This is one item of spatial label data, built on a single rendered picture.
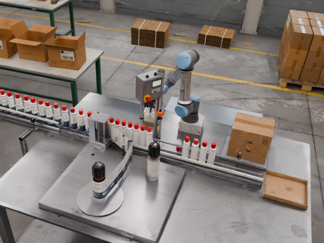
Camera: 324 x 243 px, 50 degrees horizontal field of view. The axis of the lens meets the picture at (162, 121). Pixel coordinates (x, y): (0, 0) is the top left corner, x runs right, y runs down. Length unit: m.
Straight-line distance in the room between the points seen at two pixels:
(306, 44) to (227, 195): 3.55
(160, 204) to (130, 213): 0.21
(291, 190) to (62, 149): 1.75
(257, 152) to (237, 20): 5.39
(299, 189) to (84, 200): 1.53
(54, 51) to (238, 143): 2.32
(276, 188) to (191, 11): 5.80
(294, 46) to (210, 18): 2.77
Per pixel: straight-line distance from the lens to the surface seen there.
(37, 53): 4.33
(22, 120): 3.20
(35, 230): 3.15
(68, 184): 2.51
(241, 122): 2.77
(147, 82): 2.46
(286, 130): 4.87
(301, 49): 5.69
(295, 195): 2.73
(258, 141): 2.73
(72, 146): 2.89
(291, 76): 5.85
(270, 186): 2.72
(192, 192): 2.53
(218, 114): 3.35
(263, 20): 7.89
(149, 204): 2.35
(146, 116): 3.10
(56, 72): 4.10
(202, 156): 2.61
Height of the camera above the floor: 2.65
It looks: 35 degrees down
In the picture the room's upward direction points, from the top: 4 degrees clockwise
